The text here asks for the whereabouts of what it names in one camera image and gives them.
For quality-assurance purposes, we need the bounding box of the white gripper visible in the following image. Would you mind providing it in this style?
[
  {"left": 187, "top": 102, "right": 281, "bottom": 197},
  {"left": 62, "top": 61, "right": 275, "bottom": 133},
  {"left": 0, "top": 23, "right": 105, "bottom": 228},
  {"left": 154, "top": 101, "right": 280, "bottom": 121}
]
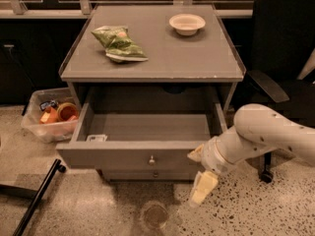
[{"left": 187, "top": 137, "right": 236, "bottom": 207}]

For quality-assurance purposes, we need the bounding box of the grey top drawer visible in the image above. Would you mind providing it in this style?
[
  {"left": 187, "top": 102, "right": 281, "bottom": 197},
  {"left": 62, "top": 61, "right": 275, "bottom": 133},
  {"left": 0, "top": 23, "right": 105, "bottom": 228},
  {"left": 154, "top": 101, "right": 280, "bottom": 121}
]
[{"left": 57, "top": 102, "right": 226, "bottom": 172}]

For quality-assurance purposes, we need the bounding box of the grey drawer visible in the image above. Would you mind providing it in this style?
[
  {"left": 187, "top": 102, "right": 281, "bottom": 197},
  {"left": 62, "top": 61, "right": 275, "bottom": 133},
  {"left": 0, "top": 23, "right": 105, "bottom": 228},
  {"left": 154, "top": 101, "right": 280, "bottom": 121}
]
[
  {"left": 57, "top": 102, "right": 226, "bottom": 172},
  {"left": 102, "top": 170, "right": 197, "bottom": 181}
]

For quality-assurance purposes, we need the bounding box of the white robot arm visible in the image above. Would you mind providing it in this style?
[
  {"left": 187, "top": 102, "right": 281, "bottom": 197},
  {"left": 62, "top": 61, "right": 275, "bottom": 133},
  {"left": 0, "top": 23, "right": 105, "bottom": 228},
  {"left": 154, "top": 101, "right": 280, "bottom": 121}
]
[{"left": 187, "top": 103, "right": 315, "bottom": 207}]

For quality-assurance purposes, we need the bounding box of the grey bottom drawer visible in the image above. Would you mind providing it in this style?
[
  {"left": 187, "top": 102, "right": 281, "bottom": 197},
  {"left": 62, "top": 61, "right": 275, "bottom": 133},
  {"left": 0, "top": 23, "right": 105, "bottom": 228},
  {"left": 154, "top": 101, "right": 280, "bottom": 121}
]
[{"left": 102, "top": 170, "right": 197, "bottom": 181}]

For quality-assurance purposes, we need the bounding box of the grey drawer cabinet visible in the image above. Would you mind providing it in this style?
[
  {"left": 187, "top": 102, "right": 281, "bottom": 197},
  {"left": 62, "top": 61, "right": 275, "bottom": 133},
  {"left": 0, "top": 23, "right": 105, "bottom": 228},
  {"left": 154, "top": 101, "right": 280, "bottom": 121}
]
[{"left": 58, "top": 4, "right": 247, "bottom": 183}]

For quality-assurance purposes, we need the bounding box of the round floor disc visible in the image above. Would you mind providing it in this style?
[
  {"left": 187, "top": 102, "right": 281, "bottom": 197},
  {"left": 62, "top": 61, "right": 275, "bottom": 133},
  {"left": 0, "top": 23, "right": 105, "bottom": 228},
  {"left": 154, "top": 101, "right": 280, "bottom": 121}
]
[{"left": 140, "top": 201, "right": 169, "bottom": 230}]

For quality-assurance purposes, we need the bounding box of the white bowl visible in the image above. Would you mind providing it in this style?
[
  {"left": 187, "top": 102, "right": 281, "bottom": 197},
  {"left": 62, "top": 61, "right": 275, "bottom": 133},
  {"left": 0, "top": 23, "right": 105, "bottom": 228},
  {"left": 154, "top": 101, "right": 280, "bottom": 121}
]
[{"left": 169, "top": 14, "right": 206, "bottom": 36}]

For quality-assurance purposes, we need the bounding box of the green chip bag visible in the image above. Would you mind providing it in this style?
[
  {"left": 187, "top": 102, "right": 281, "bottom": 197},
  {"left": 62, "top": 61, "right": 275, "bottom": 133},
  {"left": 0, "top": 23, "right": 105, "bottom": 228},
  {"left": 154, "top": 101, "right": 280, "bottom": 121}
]
[{"left": 92, "top": 26, "right": 148, "bottom": 63}]

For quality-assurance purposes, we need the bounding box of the orange cup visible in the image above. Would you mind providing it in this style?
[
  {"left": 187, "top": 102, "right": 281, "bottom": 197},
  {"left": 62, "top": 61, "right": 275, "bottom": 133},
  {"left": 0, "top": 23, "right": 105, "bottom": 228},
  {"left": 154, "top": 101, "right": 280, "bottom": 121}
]
[{"left": 57, "top": 102, "right": 79, "bottom": 122}]

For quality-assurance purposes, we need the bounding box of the clear plastic bin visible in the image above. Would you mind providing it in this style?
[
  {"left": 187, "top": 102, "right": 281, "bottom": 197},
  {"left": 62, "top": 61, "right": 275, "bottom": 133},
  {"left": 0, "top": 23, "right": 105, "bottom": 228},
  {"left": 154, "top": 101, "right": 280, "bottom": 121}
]
[{"left": 22, "top": 88, "right": 79, "bottom": 143}]

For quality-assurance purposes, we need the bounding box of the orange block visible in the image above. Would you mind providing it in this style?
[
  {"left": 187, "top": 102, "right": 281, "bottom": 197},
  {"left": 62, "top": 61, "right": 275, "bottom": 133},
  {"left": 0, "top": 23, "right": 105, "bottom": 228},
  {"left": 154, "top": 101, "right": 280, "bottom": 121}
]
[{"left": 39, "top": 106, "right": 58, "bottom": 124}]

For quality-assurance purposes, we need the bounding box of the black metal stand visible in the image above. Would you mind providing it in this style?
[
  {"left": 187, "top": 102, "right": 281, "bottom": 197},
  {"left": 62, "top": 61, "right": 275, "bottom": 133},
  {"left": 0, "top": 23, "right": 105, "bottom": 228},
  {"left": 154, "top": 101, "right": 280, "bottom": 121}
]
[{"left": 0, "top": 159, "right": 66, "bottom": 236}]

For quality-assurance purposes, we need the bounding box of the black office chair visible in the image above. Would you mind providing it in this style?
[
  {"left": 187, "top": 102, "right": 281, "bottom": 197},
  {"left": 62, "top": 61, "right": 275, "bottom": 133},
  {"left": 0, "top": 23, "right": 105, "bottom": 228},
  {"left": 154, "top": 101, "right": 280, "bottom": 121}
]
[{"left": 229, "top": 0, "right": 315, "bottom": 184}]

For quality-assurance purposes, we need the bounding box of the metal railing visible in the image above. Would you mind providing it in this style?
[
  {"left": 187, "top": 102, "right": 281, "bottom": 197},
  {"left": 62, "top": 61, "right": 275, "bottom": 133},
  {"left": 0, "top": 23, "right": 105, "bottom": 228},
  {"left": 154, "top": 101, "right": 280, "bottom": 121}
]
[{"left": 0, "top": 0, "right": 254, "bottom": 20}]

